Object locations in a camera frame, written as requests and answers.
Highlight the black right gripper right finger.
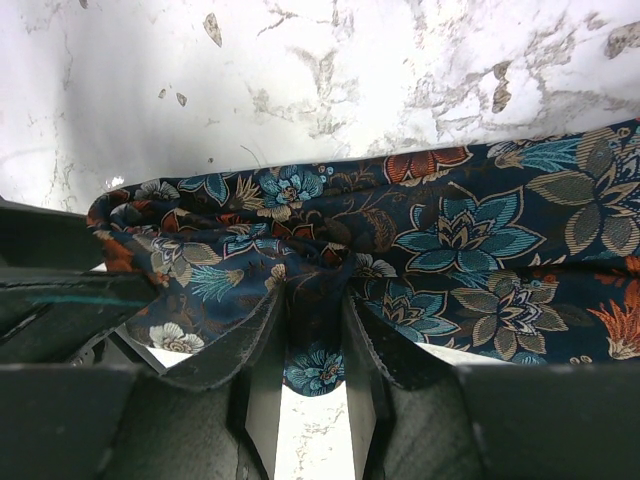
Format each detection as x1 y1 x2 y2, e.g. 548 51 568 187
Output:
342 295 639 479

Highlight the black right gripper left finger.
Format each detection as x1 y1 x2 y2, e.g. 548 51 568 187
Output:
1 286 286 479

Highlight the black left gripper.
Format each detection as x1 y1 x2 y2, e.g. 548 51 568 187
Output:
1 200 157 365

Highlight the dark blue floral tie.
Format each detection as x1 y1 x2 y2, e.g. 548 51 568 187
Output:
87 119 639 396

